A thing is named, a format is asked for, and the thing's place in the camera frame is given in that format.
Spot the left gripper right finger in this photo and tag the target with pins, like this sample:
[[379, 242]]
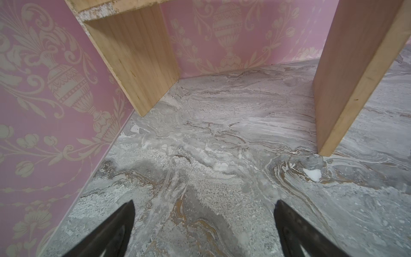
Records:
[[298, 238]]

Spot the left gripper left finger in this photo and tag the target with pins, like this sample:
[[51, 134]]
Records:
[[110, 238]]

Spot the wooden shelf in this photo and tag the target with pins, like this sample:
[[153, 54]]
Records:
[[364, 39]]

